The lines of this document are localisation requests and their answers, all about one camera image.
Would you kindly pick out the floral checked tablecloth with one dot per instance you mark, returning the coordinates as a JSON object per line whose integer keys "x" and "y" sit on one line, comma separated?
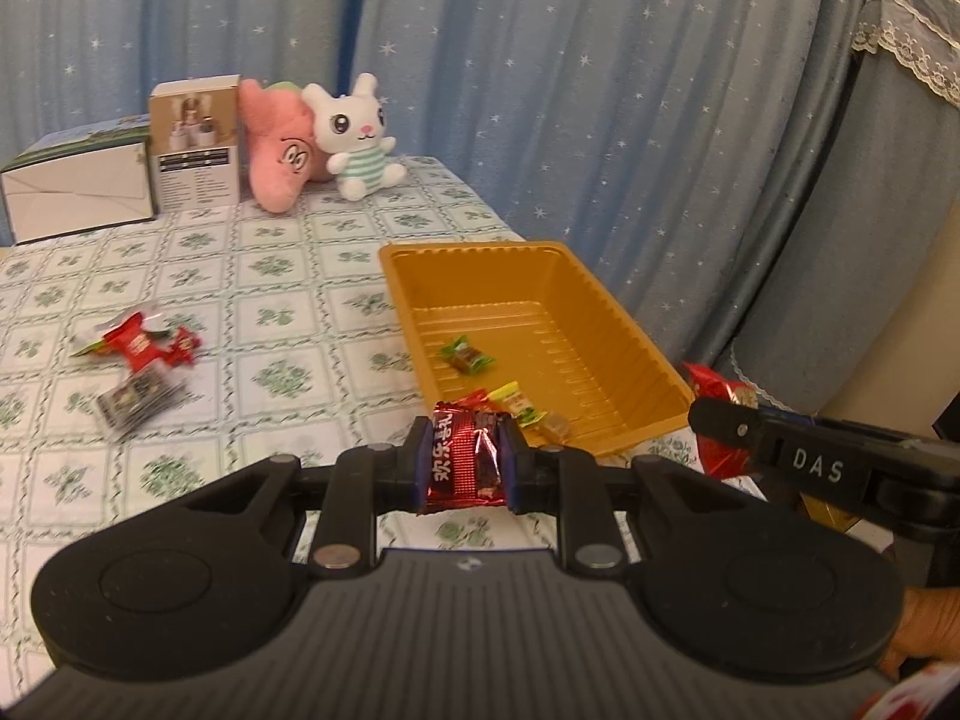
{"x": 300, "y": 277}

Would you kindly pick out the blue lace-trimmed cover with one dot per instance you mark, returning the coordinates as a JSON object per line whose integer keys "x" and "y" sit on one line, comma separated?
{"x": 862, "y": 202}

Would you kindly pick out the green orange candy packet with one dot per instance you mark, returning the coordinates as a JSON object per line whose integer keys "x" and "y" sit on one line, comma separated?
{"x": 88, "y": 349}

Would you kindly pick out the white cardboard box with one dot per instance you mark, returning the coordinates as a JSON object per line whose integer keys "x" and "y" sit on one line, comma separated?
{"x": 75, "y": 195}

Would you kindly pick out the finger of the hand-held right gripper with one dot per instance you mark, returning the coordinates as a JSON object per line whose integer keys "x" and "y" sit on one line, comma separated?
{"x": 727, "y": 427}
{"x": 787, "y": 411}

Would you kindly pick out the beige product box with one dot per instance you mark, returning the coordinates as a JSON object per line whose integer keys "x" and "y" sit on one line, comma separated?
{"x": 195, "y": 127}

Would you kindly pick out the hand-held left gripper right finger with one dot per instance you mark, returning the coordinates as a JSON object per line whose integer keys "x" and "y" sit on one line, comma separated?
{"x": 511, "y": 465}

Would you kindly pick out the yellow green candy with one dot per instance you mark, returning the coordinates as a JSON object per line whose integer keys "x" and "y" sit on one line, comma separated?
{"x": 517, "y": 401}

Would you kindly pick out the blue star curtain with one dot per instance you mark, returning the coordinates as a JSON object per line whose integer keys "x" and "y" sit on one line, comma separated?
{"x": 187, "y": 7}
{"x": 600, "y": 90}

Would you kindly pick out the red foil snack packet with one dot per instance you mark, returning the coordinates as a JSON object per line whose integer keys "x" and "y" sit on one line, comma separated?
{"x": 465, "y": 457}

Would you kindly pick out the dark grey snack packet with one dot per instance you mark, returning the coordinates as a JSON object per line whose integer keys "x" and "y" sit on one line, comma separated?
{"x": 139, "y": 399}

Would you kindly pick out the orange plastic tray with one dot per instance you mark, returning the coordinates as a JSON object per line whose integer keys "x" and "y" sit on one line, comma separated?
{"x": 570, "y": 300}

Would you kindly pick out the green brown candy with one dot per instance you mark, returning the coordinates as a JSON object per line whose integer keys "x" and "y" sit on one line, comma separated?
{"x": 466, "y": 356}

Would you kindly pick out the large red snack packet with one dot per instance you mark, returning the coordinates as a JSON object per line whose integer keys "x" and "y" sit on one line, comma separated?
{"x": 712, "y": 390}

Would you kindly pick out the pink plush toy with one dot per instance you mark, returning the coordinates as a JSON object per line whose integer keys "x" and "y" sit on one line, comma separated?
{"x": 281, "y": 157}

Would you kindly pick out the person's right hand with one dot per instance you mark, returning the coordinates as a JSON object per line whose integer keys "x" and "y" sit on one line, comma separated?
{"x": 930, "y": 630}

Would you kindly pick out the small red candy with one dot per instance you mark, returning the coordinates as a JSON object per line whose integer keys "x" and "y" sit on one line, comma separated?
{"x": 184, "y": 346}

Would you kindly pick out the white bunny plush toy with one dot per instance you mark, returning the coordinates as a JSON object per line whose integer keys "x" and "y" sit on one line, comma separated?
{"x": 352, "y": 127}

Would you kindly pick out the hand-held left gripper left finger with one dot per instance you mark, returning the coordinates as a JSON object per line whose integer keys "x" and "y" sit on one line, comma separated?
{"x": 420, "y": 465}

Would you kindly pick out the red bow-shaped candy packet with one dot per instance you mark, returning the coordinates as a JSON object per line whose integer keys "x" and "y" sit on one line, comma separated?
{"x": 135, "y": 341}

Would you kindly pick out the small brown candy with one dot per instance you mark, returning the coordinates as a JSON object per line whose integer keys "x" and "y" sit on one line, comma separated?
{"x": 556, "y": 427}

